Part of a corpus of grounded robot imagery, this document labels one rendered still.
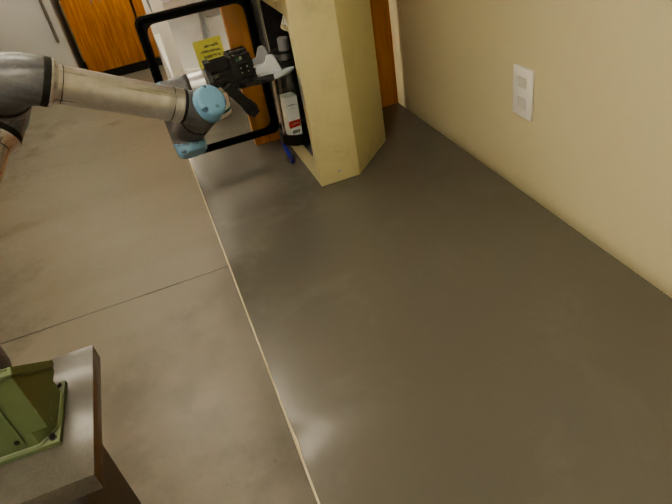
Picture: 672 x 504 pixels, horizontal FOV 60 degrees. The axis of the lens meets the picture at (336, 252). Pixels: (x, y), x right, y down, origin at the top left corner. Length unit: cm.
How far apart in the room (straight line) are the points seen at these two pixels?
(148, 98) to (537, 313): 88
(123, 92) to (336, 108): 50
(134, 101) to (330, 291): 56
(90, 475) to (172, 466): 120
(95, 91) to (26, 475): 71
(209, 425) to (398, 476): 147
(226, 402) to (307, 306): 122
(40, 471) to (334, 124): 97
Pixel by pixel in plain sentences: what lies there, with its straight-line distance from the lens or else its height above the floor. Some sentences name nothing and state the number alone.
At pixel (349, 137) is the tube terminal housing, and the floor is 105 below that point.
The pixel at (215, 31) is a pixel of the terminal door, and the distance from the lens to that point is 167.
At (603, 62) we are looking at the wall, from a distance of 118.
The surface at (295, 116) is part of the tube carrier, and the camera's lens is 155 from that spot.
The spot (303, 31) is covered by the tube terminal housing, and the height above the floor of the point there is 134.
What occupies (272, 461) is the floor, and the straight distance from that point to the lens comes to 211.
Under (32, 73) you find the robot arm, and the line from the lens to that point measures 126.
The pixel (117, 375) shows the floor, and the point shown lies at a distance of 265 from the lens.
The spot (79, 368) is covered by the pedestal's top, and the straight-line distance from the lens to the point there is 124.
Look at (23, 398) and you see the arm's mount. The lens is 105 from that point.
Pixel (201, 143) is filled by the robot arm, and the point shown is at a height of 114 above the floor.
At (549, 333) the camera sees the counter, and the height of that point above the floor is 94.
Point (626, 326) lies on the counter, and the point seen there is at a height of 94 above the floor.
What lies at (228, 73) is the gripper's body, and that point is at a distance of 151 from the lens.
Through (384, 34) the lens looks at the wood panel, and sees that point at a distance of 189.
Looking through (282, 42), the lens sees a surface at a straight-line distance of 152.
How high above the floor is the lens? 169
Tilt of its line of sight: 36 degrees down
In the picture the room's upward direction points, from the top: 11 degrees counter-clockwise
